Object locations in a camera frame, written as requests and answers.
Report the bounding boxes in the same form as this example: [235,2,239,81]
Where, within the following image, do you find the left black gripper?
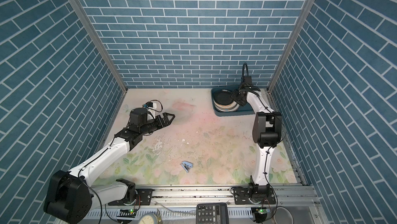
[139,112,175,136]

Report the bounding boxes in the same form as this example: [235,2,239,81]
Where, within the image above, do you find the cream plate black brushstroke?
[214,102,240,112]

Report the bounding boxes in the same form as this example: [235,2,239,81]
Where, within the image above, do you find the small black plate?
[213,89,234,106]

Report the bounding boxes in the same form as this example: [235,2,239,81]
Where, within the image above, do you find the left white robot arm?
[43,107,175,224]

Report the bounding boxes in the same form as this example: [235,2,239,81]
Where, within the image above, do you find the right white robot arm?
[232,76,282,204]

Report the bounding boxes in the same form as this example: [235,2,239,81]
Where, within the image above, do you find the teal plastic bin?
[210,85,268,117]

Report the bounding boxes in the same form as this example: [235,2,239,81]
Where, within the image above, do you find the small blue stapler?
[181,161,193,172]

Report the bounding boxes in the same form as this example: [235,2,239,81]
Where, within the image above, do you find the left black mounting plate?
[108,188,154,206]

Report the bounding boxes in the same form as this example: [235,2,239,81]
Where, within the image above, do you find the black mounting plate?
[230,186,277,205]
[108,188,154,206]

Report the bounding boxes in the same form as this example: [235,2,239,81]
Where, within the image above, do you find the green circuit board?
[116,209,137,224]

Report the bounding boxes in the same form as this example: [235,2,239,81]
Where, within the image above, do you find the round white clock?
[138,213,161,224]

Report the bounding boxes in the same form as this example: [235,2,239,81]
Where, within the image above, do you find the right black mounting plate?
[230,186,277,205]

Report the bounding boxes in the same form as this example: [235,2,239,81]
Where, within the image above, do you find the black calculator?
[195,203,230,224]

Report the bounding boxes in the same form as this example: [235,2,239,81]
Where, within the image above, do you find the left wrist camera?
[143,101,157,110]

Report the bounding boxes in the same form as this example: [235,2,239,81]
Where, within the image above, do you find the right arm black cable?
[241,62,286,194]

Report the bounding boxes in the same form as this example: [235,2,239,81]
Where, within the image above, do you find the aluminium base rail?
[61,185,320,209]

